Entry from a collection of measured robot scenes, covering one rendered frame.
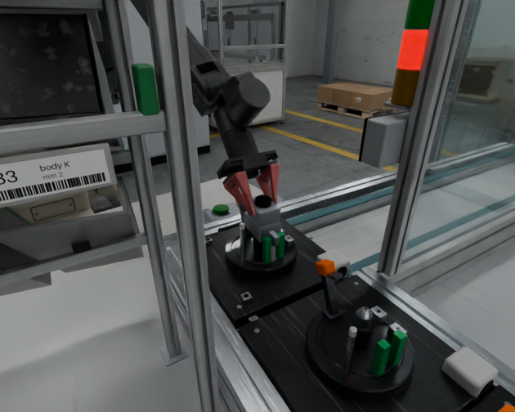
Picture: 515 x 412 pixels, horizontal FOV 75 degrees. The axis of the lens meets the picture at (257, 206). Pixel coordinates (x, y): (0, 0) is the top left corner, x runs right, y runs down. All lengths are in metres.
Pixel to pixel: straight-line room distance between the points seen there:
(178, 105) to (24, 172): 0.11
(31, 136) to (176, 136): 0.09
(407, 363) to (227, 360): 0.23
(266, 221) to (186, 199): 0.33
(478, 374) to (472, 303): 0.33
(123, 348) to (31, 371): 0.14
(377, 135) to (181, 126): 0.35
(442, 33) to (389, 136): 0.14
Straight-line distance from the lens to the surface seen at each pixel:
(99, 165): 0.25
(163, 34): 0.24
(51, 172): 0.25
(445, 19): 0.54
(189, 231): 0.29
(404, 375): 0.49
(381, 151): 0.54
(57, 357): 0.72
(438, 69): 0.54
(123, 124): 0.25
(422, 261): 0.74
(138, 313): 0.74
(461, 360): 0.53
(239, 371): 0.50
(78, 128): 0.24
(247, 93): 0.56
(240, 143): 0.60
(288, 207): 0.85
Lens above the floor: 1.36
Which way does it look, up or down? 28 degrees down
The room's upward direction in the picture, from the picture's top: straight up
